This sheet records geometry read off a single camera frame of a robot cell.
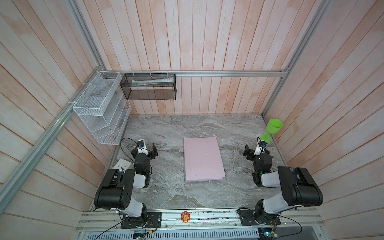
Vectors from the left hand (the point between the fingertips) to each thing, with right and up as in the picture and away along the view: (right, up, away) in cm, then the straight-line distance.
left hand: (146, 146), depth 91 cm
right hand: (+68, +1, +1) cm, 68 cm away
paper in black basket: (-6, +39, -1) cm, 39 cm away
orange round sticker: (+25, -34, -16) cm, 45 cm away
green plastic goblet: (+81, +13, +2) cm, 82 cm away
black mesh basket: (-2, +41, +13) cm, 43 cm away
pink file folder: (+35, -9, +1) cm, 36 cm away
